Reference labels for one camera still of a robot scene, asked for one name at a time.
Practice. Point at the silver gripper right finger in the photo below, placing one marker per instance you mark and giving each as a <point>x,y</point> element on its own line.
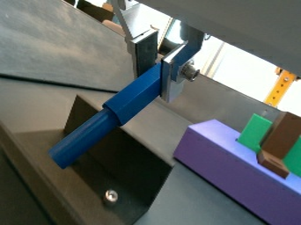
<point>177,64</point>

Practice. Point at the brown L-shaped bracket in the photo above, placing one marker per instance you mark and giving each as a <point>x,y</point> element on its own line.
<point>277,142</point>

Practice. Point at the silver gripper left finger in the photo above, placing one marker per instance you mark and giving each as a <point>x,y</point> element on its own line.
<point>141,36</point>

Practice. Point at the green block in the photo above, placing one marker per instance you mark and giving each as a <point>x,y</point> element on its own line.
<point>252,136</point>

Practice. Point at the black angle fixture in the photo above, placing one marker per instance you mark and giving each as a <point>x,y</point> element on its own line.
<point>107,188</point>

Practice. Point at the blue peg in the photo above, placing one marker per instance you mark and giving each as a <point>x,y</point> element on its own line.
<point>118,110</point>

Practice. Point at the yellow frame bracket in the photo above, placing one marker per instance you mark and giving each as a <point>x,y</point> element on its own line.
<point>285,79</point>

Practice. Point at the purple base block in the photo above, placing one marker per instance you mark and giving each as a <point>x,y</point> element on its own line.
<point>212,153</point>

